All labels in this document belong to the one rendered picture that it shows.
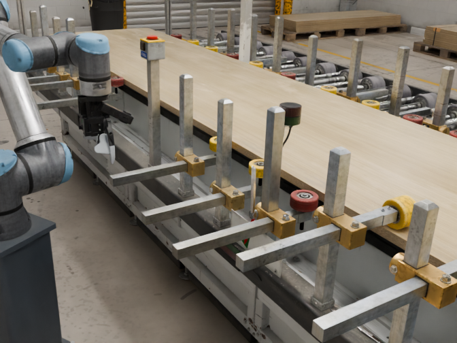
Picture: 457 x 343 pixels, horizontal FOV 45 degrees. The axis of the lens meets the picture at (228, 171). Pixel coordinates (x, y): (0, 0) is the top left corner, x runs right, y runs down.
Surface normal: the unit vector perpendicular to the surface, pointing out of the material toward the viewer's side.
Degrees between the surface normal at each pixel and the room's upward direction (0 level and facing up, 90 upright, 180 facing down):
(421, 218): 90
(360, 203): 0
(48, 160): 58
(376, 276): 90
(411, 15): 90
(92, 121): 90
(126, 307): 0
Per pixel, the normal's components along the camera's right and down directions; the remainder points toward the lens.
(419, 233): -0.84, 0.19
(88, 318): 0.03, -0.92
